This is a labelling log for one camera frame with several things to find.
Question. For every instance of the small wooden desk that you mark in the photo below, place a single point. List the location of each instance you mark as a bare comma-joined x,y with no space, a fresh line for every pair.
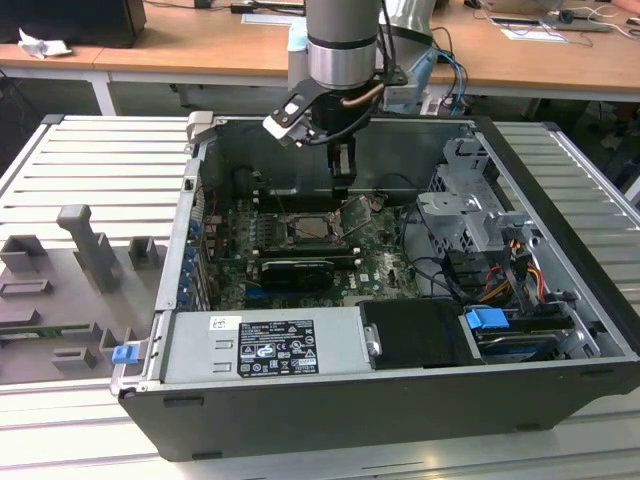
45,62

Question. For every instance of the green motherboard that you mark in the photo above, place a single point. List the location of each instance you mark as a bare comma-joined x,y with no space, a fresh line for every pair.
385,260

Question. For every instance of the blue disk carrier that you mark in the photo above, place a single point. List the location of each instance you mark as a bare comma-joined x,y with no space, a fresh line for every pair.
485,319

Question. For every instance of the black disk drive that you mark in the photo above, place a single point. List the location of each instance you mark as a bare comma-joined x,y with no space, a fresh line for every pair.
520,342

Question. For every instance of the black graphics card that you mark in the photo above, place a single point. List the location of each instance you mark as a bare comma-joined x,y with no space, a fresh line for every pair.
295,275

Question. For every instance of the grey parts rack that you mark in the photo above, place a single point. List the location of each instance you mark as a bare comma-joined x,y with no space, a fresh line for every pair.
60,300

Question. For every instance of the black plastic shroud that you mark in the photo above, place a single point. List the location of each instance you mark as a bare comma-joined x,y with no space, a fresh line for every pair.
420,335

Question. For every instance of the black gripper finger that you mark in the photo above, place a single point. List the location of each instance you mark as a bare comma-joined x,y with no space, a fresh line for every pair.
342,167

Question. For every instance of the green RAM stick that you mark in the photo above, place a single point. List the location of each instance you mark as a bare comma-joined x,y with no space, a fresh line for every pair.
45,329

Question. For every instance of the CPU socket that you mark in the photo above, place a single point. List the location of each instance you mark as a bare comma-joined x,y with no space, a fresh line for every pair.
287,232

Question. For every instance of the long wooden desk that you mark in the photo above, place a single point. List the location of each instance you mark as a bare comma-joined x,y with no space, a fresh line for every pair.
210,50

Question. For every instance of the white paper sheet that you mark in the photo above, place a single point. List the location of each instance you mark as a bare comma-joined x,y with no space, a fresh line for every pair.
532,35

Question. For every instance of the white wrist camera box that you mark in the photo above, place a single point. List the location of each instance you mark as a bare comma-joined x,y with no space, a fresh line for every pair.
290,117

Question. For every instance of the black RAM stick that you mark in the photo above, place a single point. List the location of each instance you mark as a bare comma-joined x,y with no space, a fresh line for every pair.
305,250
300,200

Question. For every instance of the black open PC case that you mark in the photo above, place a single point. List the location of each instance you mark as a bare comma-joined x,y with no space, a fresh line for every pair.
350,425

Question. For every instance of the grey power supply unit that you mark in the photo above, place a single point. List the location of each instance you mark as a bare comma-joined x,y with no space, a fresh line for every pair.
200,350

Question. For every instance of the silver metal drive cage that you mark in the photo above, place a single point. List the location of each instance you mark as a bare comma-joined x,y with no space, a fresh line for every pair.
450,220

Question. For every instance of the black box on desk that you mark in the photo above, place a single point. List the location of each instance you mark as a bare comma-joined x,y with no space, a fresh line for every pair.
70,22

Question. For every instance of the silver CPU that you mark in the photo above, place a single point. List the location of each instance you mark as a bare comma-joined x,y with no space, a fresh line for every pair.
314,228

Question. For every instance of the crumpled white paper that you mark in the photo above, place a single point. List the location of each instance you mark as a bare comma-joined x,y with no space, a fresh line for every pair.
42,46

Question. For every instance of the blue case latch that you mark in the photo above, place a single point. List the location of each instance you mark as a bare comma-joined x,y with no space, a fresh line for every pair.
125,354

